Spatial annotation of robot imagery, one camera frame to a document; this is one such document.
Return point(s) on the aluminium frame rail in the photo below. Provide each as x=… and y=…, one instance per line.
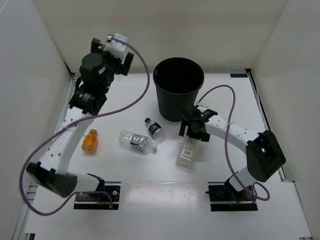
x=57, y=120
x=19, y=232

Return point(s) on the aluminium frame rail left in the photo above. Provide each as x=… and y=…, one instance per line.
x=57, y=120

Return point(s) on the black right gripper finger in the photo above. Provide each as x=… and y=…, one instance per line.
x=184, y=129
x=202, y=136

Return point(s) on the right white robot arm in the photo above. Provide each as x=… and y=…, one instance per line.
x=264, y=155

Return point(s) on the small black label bottle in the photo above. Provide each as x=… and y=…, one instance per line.
x=155, y=130

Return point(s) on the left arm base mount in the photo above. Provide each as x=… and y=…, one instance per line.
x=99, y=201

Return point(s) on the aluminium frame rail front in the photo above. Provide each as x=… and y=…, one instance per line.
x=19, y=232

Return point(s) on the tall clear white-label bottle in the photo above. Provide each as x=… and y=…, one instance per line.
x=188, y=152

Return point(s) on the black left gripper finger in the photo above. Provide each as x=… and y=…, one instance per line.
x=125, y=67
x=97, y=46

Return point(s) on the clear crushed water bottle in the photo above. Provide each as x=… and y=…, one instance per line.
x=136, y=141

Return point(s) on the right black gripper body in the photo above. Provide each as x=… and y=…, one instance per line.
x=189, y=123

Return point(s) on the black ribbed waste bin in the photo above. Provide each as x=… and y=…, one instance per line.
x=177, y=82

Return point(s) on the orange juice bottle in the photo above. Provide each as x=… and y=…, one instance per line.
x=90, y=142

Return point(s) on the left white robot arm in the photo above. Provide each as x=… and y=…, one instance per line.
x=89, y=104

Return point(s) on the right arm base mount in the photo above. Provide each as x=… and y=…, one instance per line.
x=223, y=199

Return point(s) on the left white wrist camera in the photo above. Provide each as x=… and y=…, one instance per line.
x=115, y=48

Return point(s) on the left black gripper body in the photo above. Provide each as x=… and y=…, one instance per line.
x=113, y=65

